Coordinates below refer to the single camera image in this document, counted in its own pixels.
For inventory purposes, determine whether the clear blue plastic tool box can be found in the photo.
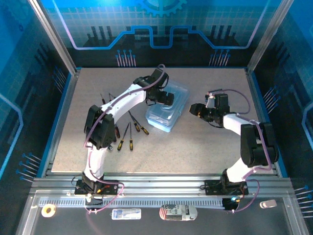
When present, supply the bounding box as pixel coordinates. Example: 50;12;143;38
145;78;191;134

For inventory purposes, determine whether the black controller box with LED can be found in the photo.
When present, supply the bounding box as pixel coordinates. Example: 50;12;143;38
222;197;242;212

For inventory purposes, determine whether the printed red white label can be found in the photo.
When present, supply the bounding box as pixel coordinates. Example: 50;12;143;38
158;204;198;221

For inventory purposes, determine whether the small white plastic device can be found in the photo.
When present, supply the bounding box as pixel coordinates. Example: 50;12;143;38
259;199;278;209

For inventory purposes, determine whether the clear plastic badge card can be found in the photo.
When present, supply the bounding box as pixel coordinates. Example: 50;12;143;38
111;208;142;220

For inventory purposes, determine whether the black controller box with connector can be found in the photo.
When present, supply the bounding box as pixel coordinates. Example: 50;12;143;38
84;194;105;207

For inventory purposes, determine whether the cream tape roll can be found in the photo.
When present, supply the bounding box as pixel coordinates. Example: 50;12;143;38
41;204;57;218

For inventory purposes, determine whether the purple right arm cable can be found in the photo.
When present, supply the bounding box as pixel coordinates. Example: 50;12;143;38
206;89;273;213

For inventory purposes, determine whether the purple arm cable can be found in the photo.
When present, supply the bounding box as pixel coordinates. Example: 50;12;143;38
83;64;170;214
206;89;273;213

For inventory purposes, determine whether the aluminium side rail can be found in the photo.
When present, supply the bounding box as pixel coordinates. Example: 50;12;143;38
36;68;82;177
245;68;289;178

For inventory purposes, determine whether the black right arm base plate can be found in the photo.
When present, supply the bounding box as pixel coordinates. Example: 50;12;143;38
204;179;249;196

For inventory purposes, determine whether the aluminium front rail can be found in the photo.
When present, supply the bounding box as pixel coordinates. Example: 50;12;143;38
29;172;295;199

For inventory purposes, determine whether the aluminium frame post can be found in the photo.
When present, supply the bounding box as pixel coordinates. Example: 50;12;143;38
27;0;80;75
246;0;294;74

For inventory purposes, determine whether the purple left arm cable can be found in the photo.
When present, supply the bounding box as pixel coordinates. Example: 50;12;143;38
83;64;170;214

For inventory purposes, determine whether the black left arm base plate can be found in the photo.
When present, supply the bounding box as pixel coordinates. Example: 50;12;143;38
74;180;118;196

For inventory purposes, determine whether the grey slotted cable duct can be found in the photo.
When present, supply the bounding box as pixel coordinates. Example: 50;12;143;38
38;198;227;209

